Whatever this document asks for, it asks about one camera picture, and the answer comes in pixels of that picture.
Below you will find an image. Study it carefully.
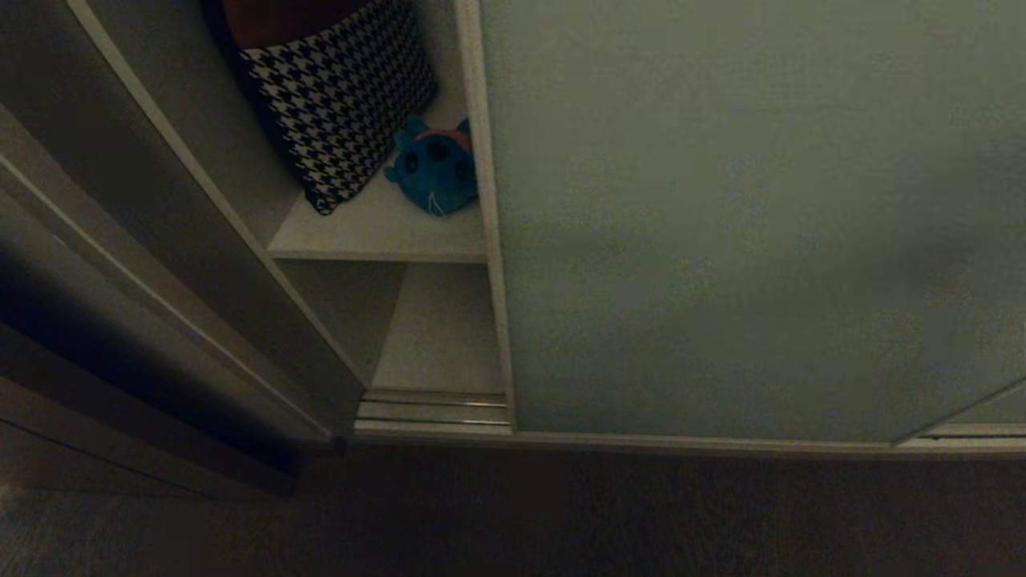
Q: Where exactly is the frosted glass sliding wardrobe door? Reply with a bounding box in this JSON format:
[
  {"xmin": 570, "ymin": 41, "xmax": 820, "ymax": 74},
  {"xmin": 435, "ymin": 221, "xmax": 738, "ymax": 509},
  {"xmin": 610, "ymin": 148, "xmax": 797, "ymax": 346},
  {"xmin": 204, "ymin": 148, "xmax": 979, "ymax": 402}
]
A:
[
  {"xmin": 455, "ymin": 0, "xmax": 1026, "ymax": 446},
  {"xmin": 892, "ymin": 378, "xmax": 1026, "ymax": 444}
]

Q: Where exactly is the blue plush toy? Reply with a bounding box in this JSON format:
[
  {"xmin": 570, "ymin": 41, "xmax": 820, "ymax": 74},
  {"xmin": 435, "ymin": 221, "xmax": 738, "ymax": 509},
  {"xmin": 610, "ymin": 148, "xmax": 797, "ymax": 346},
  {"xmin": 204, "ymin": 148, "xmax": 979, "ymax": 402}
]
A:
[{"xmin": 383, "ymin": 115, "xmax": 479, "ymax": 218}]

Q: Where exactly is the metal sliding door floor track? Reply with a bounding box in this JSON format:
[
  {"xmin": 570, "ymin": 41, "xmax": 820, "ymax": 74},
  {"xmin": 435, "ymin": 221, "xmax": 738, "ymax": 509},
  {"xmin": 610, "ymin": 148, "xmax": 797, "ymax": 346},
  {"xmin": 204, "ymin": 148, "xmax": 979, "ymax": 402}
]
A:
[{"xmin": 353, "ymin": 388, "xmax": 1026, "ymax": 456}]

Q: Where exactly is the white wardrobe frame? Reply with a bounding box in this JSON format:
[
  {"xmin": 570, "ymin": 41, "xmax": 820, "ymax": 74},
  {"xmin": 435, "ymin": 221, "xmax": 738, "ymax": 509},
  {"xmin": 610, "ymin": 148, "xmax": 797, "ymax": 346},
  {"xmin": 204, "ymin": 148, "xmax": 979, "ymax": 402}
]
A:
[{"xmin": 0, "ymin": 0, "xmax": 367, "ymax": 499}]

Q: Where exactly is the brown cushion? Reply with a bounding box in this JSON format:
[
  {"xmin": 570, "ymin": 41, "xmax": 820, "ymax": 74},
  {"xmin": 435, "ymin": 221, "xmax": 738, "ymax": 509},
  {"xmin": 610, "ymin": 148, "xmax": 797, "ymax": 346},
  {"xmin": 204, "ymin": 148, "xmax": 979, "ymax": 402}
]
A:
[{"xmin": 221, "ymin": 0, "xmax": 371, "ymax": 50}]

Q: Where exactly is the black white houndstooth pillow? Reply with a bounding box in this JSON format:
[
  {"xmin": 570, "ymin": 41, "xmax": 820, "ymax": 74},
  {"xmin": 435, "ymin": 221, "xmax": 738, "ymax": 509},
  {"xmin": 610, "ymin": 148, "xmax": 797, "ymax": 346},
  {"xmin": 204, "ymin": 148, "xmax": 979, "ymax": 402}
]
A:
[{"xmin": 237, "ymin": 0, "xmax": 440, "ymax": 216}]

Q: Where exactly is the white wardrobe shelf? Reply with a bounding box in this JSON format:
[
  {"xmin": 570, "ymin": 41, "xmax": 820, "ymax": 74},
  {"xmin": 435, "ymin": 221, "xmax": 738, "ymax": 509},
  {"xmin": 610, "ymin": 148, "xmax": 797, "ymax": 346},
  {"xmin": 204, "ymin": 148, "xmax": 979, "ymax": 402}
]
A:
[{"xmin": 267, "ymin": 96, "xmax": 489, "ymax": 264}]

